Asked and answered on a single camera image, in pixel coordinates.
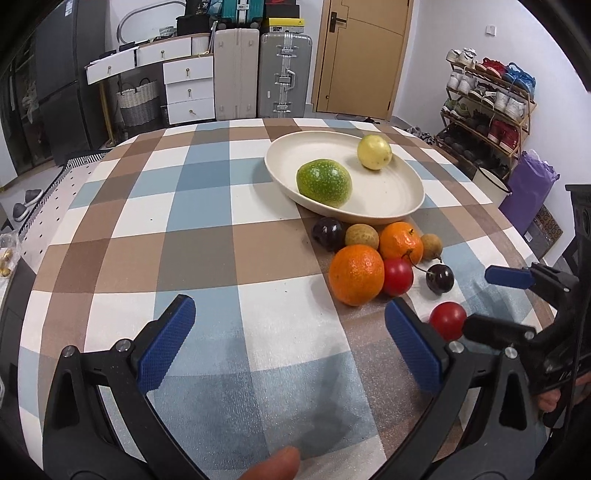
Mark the patterned floor mat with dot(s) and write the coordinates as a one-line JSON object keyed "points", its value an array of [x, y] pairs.
{"points": [[547, 226]]}

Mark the beige suitcase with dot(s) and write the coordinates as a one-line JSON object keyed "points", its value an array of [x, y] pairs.
{"points": [[235, 74]]}

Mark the purple bag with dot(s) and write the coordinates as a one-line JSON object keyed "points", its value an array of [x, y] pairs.
{"points": [[528, 189]]}

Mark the silver suitcase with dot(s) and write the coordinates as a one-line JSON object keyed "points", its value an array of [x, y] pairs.
{"points": [[284, 74]]}

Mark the dotted rug with striped border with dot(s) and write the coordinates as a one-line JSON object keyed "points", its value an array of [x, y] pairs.
{"points": [[60, 194]]}

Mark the large orange tangerine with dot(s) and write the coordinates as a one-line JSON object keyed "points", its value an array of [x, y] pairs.
{"points": [[356, 274]]}

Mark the person's right hand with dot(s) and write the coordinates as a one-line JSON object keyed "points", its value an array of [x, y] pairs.
{"points": [[548, 399]]}

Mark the dark cherry with stem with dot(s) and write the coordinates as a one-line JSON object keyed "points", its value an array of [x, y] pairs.
{"points": [[439, 278]]}

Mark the teal suitcase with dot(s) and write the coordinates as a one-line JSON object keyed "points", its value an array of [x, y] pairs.
{"points": [[240, 11]]}

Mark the grey slipper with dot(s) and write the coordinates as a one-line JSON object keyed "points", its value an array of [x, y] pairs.
{"points": [[19, 211], [32, 196]]}

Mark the yellow round passion fruit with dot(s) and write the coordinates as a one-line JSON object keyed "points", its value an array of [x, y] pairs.
{"points": [[375, 151]]}

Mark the large brown longan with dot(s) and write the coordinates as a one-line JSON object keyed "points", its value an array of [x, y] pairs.
{"points": [[362, 235]]}

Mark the white drawer dresser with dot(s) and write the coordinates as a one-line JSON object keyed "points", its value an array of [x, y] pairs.
{"points": [[187, 78]]}

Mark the grey door mat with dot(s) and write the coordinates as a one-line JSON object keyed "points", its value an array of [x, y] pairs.
{"points": [[352, 117]]}

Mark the red cherry tomato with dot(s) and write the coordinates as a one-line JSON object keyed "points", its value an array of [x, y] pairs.
{"points": [[398, 277], [447, 319]]}

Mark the dark purple plum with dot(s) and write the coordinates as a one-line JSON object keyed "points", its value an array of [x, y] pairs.
{"points": [[328, 233]]}

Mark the small orange tangerine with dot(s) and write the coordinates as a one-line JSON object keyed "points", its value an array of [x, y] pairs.
{"points": [[401, 242]]}

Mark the wooden door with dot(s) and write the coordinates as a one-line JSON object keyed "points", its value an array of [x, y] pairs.
{"points": [[364, 55]]}

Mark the wooden shoe rack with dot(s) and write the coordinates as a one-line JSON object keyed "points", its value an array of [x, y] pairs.
{"points": [[526, 99]]}

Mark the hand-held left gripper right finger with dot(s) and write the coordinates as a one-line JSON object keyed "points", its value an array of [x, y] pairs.
{"points": [[415, 346]]}

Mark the small brown longan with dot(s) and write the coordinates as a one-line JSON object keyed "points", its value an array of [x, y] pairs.
{"points": [[432, 247]]}

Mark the person's left hand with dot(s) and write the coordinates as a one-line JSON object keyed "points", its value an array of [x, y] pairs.
{"points": [[273, 466]]}

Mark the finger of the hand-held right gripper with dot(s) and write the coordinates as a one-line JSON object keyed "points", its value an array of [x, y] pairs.
{"points": [[508, 277], [496, 328]]}

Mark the silver curved rail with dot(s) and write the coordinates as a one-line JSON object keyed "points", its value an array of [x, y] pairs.
{"points": [[123, 22]]}

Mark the grey sneaker pair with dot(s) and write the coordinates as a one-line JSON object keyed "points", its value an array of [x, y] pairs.
{"points": [[420, 134]]}

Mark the group of assorted shoes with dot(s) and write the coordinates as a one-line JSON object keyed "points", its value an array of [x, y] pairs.
{"points": [[503, 104]]}

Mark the dark grey fridge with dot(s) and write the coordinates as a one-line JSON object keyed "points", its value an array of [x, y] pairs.
{"points": [[69, 83]]}

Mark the checkered tablecloth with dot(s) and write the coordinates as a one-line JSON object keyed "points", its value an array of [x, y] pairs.
{"points": [[207, 230]]}

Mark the green round passion fruit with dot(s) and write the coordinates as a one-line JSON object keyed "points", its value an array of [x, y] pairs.
{"points": [[323, 179]]}

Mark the grey white woven basket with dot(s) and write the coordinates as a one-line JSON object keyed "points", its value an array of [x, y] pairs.
{"points": [[138, 104]]}

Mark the gold wrapped snacks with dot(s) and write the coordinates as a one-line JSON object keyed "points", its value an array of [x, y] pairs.
{"points": [[7, 258]]}

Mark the cream oval plate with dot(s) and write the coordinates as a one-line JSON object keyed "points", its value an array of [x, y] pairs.
{"points": [[392, 184]]}

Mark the black shoe box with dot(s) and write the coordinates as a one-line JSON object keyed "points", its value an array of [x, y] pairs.
{"points": [[282, 11]]}

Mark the white bucket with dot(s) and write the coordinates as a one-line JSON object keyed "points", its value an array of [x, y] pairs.
{"points": [[490, 184]]}

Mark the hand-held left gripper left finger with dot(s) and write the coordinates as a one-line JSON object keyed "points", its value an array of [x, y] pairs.
{"points": [[168, 341]]}

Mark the white ribbed bin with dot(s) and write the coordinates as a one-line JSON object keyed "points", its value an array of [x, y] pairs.
{"points": [[201, 44]]}

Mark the yellow shoe box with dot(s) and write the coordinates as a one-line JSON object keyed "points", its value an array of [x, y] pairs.
{"points": [[284, 24]]}

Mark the glass door cabinet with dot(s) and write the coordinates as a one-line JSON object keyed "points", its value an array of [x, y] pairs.
{"points": [[18, 115]]}

